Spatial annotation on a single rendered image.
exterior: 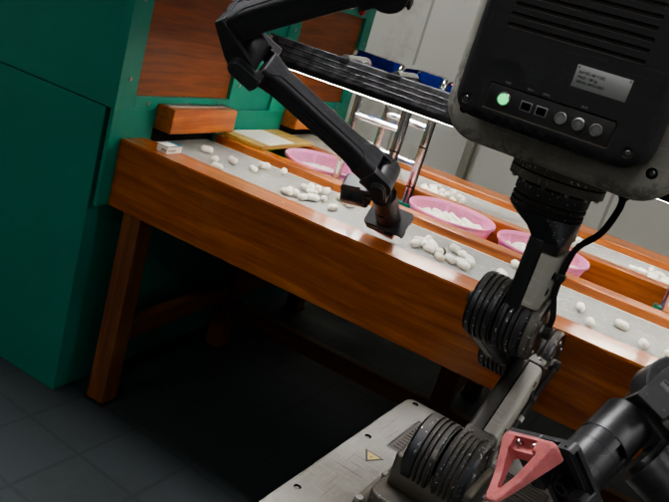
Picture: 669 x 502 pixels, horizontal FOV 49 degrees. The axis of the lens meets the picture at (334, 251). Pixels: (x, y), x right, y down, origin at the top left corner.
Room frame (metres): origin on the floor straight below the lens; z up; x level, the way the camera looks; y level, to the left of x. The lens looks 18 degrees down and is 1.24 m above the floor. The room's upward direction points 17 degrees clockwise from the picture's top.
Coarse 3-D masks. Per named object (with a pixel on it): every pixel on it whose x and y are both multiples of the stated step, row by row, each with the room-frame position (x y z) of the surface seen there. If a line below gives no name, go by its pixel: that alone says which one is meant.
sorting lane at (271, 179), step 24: (192, 144) 2.11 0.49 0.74; (216, 144) 2.20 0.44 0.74; (240, 168) 2.00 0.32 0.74; (336, 192) 2.06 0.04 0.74; (336, 216) 1.82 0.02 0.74; (360, 216) 1.89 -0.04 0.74; (408, 240) 1.80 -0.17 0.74; (456, 264) 1.72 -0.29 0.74; (480, 264) 1.78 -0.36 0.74; (504, 264) 1.85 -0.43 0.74; (576, 312) 1.63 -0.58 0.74; (600, 312) 1.69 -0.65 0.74; (624, 312) 1.75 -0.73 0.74; (624, 336) 1.56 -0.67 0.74; (648, 336) 1.61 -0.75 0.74
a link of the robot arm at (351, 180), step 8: (352, 176) 1.61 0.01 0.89; (344, 184) 1.60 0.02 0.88; (352, 184) 1.59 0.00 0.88; (360, 184) 1.59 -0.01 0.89; (376, 184) 1.53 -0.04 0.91; (344, 192) 1.61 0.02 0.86; (352, 192) 1.60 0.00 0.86; (360, 192) 1.59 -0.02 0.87; (368, 192) 1.57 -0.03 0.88; (376, 192) 1.53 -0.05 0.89; (384, 192) 1.53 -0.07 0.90; (344, 200) 1.61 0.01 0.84; (352, 200) 1.60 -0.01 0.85; (360, 200) 1.60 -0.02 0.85; (376, 200) 1.56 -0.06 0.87; (384, 200) 1.55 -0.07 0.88
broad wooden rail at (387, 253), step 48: (144, 144) 1.85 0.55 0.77; (144, 192) 1.80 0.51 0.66; (192, 192) 1.75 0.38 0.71; (240, 192) 1.70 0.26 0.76; (192, 240) 1.74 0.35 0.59; (240, 240) 1.69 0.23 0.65; (288, 240) 1.64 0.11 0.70; (336, 240) 1.59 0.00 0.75; (384, 240) 1.65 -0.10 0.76; (288, 288) 1.63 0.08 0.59; (336, 288) 1.58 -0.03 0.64; (384, 288) 1.54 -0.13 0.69; (432, 288) 1.50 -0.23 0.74; (384, 336) 1.53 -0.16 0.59; (432, 336) 1.49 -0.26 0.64; (576, 336) 1.39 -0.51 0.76; (576, 384) 1.37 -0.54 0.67; (624, 384) 1.34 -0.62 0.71
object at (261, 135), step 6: (240, 132) 2.29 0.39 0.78; (246, 132) 2.32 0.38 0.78; (252, 132) 2.35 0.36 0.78; (258, 132) 2.38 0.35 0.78; (264, 132) 2.41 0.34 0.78; (258, 138) 2.28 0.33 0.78; (264, 138) 2.31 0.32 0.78; (270, 138) 2.34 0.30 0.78; (276, 138) 2.37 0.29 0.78; (282, 138) 2.40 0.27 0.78; (270, 144) 2.25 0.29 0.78; (276, 144) 2.28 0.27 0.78
